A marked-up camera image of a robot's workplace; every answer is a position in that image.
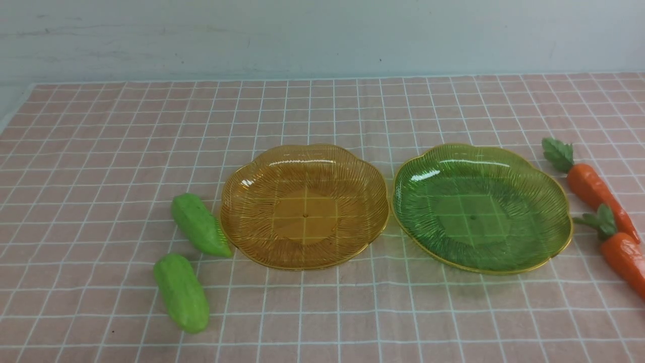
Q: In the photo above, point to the green toy gourd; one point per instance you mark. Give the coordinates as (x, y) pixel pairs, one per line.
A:
(199, 226)
(182, 293)

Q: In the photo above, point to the orange toy carrot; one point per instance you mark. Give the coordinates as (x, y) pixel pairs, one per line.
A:
(620, 250)
(585, 183)

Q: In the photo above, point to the amber plastic plate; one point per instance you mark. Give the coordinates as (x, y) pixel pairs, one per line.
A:
(304, 207)

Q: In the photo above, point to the green plastic plate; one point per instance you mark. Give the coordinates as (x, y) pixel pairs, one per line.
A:
(482, 209)

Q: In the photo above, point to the pink checkered tablecloth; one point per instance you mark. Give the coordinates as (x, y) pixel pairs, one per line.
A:
(89, 170)

